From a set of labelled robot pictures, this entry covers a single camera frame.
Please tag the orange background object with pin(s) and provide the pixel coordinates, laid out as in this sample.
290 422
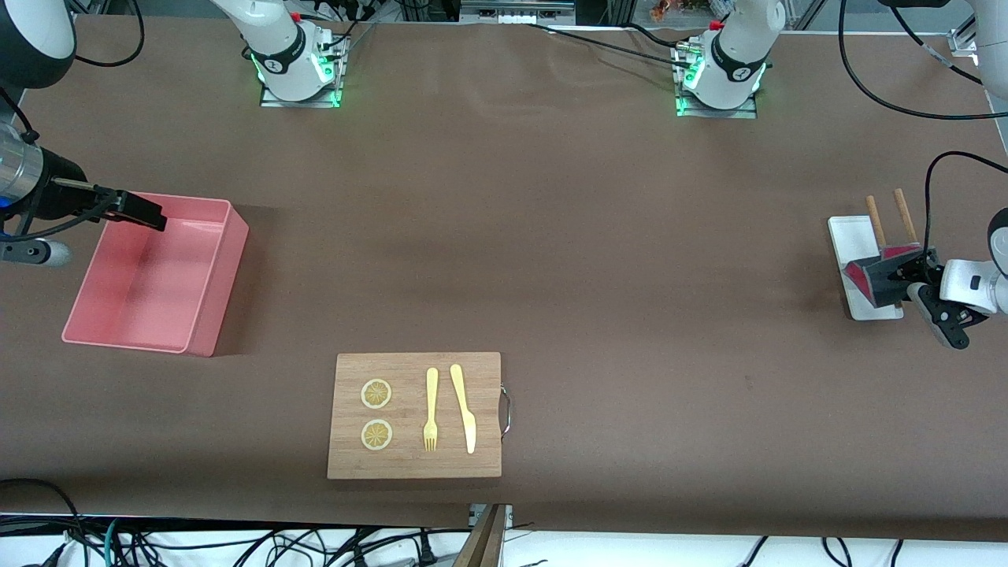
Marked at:
665 9

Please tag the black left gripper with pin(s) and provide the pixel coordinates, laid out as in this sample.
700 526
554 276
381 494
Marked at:
913 273

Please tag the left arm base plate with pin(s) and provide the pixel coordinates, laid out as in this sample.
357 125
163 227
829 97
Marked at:
748 113

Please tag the white rack base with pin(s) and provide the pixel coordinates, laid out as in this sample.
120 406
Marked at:
850 236

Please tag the pink plastic bin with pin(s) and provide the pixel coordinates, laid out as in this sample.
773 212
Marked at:
157 276

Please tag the small metal bracket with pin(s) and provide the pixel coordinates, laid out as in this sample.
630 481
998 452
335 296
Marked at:
508 516

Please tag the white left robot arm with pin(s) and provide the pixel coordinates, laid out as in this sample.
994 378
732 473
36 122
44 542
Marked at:
740 47

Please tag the yellow plastic fork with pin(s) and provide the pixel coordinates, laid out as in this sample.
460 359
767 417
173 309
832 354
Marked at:
431 394

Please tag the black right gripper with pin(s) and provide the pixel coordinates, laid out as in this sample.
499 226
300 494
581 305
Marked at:
57 189

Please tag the grey and red cloth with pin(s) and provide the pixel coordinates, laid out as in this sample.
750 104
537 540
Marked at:
874 279

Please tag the yellow plastic knife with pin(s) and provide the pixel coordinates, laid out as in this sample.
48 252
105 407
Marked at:
466 417

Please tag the lemon slice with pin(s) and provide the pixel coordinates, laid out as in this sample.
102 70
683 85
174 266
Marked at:
376 435
376 394

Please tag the brown wooden bar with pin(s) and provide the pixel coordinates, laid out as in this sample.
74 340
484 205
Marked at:
480 547

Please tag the wooden cutting board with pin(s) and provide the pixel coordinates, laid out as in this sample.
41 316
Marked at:
409 465

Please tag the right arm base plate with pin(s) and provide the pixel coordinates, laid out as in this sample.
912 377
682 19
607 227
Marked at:
335 93

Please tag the grey power strip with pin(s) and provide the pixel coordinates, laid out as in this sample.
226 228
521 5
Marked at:
512 14

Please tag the tan stub rod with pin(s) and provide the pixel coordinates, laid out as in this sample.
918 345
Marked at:
71 183

